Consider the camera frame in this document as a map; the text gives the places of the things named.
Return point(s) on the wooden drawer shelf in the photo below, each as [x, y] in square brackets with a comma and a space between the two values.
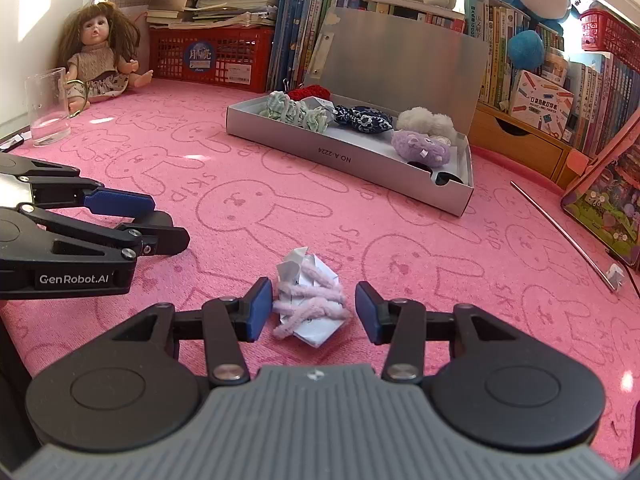
[520, 145]

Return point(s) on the small black gadget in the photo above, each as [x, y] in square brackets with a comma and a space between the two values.
[10, 144]

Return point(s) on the red knitted pouch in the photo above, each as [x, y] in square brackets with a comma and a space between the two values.
[310, 92]

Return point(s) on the white paper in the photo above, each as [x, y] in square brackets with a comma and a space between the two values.
[315, 267]

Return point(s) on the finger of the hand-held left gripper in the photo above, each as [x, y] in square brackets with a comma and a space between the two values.
[120, 202]
[160, 235]

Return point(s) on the clear glass mug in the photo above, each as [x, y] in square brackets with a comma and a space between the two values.
[47, 110]

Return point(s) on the small white clip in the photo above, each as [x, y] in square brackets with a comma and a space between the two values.
[614, 276]

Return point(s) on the white fluffy pompom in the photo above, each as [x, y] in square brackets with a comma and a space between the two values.
[417, 145]

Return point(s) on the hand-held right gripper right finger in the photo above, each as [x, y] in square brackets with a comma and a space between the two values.
[367, 312]

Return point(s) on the green checked fabric pouch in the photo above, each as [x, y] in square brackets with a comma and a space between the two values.
[280, 105]

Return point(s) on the grey cardboard box with lid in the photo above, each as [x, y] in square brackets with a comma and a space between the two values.
[400, 55]

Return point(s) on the pink bunny print mat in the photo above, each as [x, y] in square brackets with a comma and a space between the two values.
[250, 200]

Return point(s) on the thin metal rod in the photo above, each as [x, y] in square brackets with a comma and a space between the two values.
[555, 222]

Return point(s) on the red plastic crate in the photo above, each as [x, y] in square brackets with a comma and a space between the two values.
[225, 55]

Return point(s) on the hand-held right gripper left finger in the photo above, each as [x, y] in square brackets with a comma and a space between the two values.
[260, 310]

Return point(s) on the row of upright blue books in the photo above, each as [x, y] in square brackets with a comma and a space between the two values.
[295, 20]

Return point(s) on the brown-haired doll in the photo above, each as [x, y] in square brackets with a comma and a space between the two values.
[97, 60]

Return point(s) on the row of shelf books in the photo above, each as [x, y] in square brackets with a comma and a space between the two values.
[500, 25]

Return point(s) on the red mesh basket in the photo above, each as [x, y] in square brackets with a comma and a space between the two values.
[610, 30]

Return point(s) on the white printed carton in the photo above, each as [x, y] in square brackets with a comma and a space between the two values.
[540, 105]

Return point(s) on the blue floral fabric pouch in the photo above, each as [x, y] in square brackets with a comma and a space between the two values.
[362, 117]

